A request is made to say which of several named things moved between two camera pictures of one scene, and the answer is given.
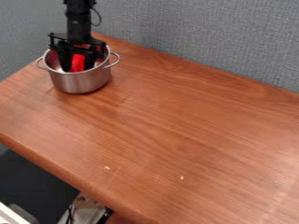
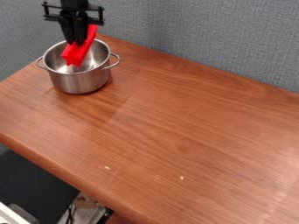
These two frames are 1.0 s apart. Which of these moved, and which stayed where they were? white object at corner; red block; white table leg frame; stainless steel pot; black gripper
Moved: red block; black gripper
Stayed: stainless steel pot; white table leg frame; white object at corner
